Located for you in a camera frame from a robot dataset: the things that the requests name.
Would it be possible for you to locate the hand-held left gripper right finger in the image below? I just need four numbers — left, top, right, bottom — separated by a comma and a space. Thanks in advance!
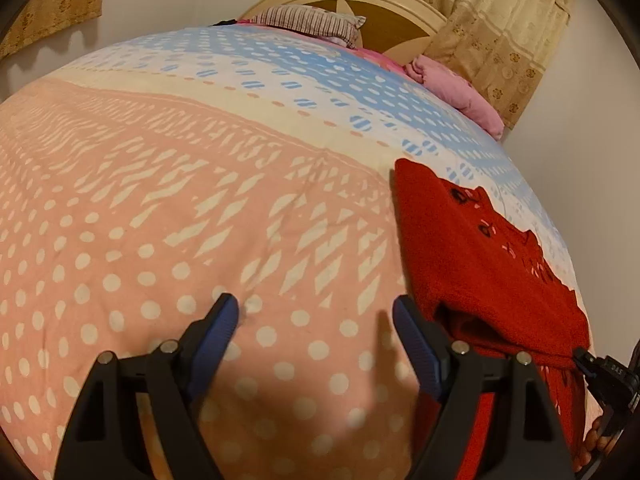
392, 296, 576, 480

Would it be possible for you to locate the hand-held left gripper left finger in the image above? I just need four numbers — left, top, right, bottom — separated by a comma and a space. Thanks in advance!
52, 292, 241, 480

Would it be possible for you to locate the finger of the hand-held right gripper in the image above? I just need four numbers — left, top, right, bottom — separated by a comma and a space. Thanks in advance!
572, 347, 602, 381

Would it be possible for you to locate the red knitted sweater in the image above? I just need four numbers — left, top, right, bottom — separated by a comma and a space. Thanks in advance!
390, 158, 593, 480

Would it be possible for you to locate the person's right hand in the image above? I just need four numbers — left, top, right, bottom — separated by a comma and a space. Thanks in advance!
575, 410, 618, 476

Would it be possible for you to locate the pink and blue dotted bedspread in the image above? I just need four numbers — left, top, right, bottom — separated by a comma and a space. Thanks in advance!
0, 25, 601, 480

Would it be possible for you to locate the pink pillow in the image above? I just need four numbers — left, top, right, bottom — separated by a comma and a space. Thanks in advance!
404, 54, 506, 141

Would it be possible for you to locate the striped pillow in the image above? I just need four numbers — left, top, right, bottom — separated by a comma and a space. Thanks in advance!
250, 4, 367, 50

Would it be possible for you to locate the beige patterned curtain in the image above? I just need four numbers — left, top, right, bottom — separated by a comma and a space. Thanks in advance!
342, 0, 578, 131
0, 0, 106, 61

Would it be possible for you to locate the cream wooden headboard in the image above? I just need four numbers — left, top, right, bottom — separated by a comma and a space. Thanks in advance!
239, 0, 448, 63

